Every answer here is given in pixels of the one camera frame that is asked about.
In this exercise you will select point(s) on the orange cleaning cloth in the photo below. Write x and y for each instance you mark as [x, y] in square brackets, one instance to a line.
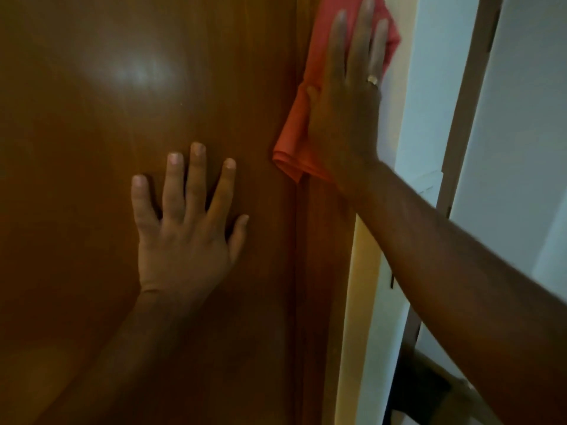
[305, 123]

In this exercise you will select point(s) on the cream door frame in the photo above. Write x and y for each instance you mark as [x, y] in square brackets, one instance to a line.
[367, 305]

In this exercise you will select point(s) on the person's right middle finger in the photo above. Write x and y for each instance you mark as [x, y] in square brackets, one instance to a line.
[361, 37]

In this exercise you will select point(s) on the person's right forearm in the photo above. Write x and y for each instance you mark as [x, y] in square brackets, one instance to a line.
[465, 287]

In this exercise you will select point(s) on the brown wooden door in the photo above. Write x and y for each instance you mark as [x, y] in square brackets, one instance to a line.
[88, 172]

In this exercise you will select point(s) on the person's left hand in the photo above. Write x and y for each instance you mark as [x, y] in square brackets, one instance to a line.
[181, 252]

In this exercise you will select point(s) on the person's left thumb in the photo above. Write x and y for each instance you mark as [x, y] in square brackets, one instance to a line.
[239, 234]

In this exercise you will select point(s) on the person's right hand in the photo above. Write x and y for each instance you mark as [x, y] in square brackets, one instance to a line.
[347, 123]

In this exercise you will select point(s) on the person's left forearm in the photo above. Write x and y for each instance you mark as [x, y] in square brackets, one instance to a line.
[124, 358]

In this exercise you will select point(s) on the person's right thumb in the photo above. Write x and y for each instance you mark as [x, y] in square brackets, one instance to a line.
[315, 108]

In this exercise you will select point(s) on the person's left little finger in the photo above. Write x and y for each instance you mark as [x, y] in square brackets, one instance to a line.
[142, 201]

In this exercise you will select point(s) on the person's left middle finger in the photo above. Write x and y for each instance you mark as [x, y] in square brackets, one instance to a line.
[196, 179]

